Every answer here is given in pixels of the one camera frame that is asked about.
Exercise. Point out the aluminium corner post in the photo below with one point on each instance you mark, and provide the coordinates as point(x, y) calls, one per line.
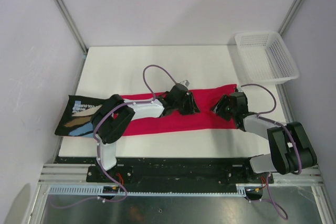
point(290, 16)
point(71, 25)

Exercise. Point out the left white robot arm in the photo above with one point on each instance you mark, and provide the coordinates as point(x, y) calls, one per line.
point(113, 118)

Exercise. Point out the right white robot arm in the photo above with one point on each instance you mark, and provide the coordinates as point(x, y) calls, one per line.
point(290, 147)

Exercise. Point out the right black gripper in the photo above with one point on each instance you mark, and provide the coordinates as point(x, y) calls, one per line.
point(218, 107)

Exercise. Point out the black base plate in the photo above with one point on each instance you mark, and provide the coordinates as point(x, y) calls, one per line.
point(132, 170)

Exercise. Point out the slotted cable duct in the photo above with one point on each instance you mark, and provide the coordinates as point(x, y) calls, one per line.
point(108, 190)

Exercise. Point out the folded black printed t-shirt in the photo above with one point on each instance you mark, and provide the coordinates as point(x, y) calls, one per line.
point(76, 118)

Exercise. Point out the left aluminium corner post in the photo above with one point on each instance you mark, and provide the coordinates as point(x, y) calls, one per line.
point(71, 25)

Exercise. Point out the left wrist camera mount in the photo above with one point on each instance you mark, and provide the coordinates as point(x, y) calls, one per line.
point(185, 83)

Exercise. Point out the right aluminium corner post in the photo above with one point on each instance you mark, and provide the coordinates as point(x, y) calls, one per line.
point(290, 16)

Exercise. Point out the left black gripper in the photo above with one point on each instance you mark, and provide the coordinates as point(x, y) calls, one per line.
point(191, 107)

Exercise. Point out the white plastic basket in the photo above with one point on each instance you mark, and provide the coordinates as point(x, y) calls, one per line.
point(265, 57)

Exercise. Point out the red t-shirt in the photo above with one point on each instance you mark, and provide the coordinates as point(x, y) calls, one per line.
point(205, 99)

